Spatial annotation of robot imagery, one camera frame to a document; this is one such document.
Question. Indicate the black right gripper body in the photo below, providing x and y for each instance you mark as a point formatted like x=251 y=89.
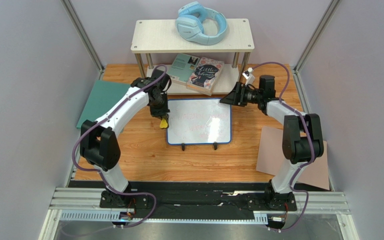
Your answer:
x=238 y=94

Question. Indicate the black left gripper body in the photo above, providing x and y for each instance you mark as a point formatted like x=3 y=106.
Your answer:
x=160 y=108

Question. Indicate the yellow sponge eraser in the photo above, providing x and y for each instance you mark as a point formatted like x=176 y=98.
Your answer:
x=164 y=123

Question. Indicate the blue framed whiteboard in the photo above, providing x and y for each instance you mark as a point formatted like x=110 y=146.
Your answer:
x=199 y=121

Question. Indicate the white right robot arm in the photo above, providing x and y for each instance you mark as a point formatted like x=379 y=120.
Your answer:
x=302 y=139

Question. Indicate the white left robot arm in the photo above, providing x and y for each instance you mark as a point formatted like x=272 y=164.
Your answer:
x=99 y=139

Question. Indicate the Little Women book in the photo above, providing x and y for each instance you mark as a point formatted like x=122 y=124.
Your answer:
x=205 y=76

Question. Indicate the white two-tier shelf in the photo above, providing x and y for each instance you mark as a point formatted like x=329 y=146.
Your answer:
x=163 y=36

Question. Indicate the teal book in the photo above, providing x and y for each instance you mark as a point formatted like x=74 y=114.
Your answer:
x=182 y=68

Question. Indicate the teal mat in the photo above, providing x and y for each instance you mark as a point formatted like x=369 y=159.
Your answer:
x=103 y=96

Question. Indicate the pink mat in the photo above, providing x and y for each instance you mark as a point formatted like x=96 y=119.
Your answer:
x=270 y=159

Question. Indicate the light blue headphones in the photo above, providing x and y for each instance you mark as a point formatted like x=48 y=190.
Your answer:
x=189 y=24

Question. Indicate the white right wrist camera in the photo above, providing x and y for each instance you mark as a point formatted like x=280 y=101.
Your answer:
x=249 y=76

